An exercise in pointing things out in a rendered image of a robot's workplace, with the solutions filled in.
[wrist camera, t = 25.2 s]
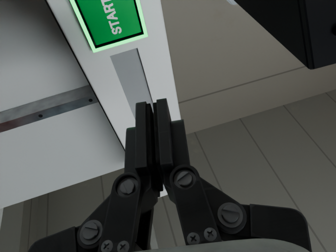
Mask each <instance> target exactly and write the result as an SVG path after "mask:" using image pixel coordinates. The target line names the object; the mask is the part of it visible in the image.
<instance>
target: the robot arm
mask: <svg viewBox="0 0 336 252"><path fill-rule="evenodd" d="M163 184H164V187H165V190H166V192H167V194H168V197H169V200H170V201H172V202H173V203H174V204H175V205H176V209H177V213H178V217H179V221H180V225H181V229H182V233H183V237H184V241H185V245H184V246H175V247H167V248H158V249H150V243H151V233H152V224H153V215H154V206H155V204H156V203H157V202H158V197H160V192H163V190H164V189H163ZM28 252H312V247H311V241H310V235H309V228H308V223H307V220H306V218H305V217H304V215H303V214H302V213H301V212H299V211H298V210H296V209H293V208H288V207H279V206H269V205H260V204H250V205H247V204H240V203H239V202H237V201H236V200H234V199H233V198H231V197H230V196H228V195H227V194H225V193H224V192H222V191H221V190H219V189H218V188H216V187H215V186H213V185H212V184H210V183H209V182H207V181H206V180H204V179H203V178H201V177H200V175H199V173H198V171H197V170H196V169H195V168H194V167H193V166H191V164H190V157H189V151H188V144H187V137H186V131H185V124H184V120H183V119H180V120H174V121H172V120H171V115H170V111H169V106H168V102H167V98H162V99H157V100H156V102H154V103H153V110H152V107H151V104H150V103H148V104H147V102H146V101H143V102H137V103H136V104H135V127H129V128H127V129H126V136H125V159H124V173H123V174H121V175H119V176H118V177H117V178H116V179H115V181H114V183H113V185H112V189H111V194H110V195H109V196H108V197H107V198H106V199H105V200H104V201H103V202H102V203H101V204H100V205H99V206H98V207H97V208H96V209H95V211H94V212H93V213H92V214H91V215H90V216H89V217H88V218H87V219H86V220H85V221H84V222H83V223H82V224H81V225H80V226H77V227H75V226H73V227H70V228H68V229H65V230H62V231H60V232H57V233H54V234H52V235H49V236H46V237H44V238H41V239H39V240H37V241H35V242H34V243H33V244H32V245H31V246H30V248H29V250H28Z"/></svg>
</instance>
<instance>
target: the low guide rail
mask: <svg viewBox="0 0 336 252"><path fill-rule="evenodd" d="M95 103H98V100H97V98H96V96H95V94H94V92H93V91H92V89H91V87H90V85H86V86H83V87H80V88H76V89H73V90H70V91H67V92H63V93H60V94H57V95H54V96H50V97H47V98H44V99H41V100H37V101H34V102H31V103H28V104H24V105H21V106H18V107H15V108H11V109H8V110H5V111H2V112H0V133H2V132H5V131H8V130H11V129H15V128H18V127H21V126H24V125H27V124H31V123H34V122H37V121H40V120H44V119H47V118H50V117H53V116H56V115H60V114H63V113H66V112H69V111H72V110H76V109H79V108H82V107H85V106H88V105H92V104H95Z"/></svg>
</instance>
